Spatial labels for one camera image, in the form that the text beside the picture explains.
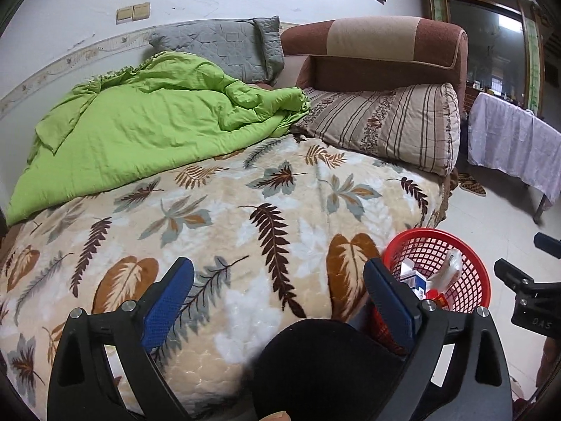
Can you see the wooden framed window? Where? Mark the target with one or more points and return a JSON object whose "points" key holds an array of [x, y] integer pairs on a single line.
{"points": [[482, 44]]}

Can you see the beige wall switch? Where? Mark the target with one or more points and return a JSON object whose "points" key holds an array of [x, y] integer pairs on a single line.
{"points": [[141, 10], [124, 14]]}

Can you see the leaf print fleece blanket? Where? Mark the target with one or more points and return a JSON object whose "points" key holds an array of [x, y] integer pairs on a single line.
{"points": [[245, 210]]}

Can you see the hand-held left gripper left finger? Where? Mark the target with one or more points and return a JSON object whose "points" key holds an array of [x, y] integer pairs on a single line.
{"points": [[168, 302]]}

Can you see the person's black trouser leg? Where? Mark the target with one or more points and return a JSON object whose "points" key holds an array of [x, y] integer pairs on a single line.
{"points": [[324, 372]]}

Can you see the green quilt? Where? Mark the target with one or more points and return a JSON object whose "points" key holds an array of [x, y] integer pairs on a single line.
{"points": [[131, 131]]}

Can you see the person's right forearm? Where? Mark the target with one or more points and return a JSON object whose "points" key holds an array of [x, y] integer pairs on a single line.
{"points": [[550, 359]]}

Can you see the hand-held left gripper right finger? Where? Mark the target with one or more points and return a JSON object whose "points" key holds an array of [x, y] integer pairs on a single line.
{"points": [[392, 302]]}

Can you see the grey quilted pillow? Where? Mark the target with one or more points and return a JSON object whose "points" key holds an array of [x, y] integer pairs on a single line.
{"points": [[228, 44]]}

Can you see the brown upholstered headboard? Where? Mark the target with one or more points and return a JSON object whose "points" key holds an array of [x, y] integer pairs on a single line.
{"points": [[372, 39]]}

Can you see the patterned slipper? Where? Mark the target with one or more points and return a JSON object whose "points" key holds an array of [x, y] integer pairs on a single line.
{"points": [[466, 178], [475, 188]]}

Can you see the red plastic basket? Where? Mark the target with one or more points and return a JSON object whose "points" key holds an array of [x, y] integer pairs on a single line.
{"points": [[420, 245]]}

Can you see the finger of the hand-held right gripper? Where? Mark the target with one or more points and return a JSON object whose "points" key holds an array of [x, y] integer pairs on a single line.
{"points": [[512, 274], [548, 242]]}

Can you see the striped beige pillow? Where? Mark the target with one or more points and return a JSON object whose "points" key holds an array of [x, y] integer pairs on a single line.
{"points": [[385, 123]]}

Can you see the white cloth covered table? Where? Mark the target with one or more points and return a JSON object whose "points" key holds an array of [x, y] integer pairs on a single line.
{"points": [[512, 140]]}

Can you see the white and blue box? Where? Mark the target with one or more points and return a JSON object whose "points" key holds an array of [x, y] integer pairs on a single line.
{"points": [[414, 278]]}

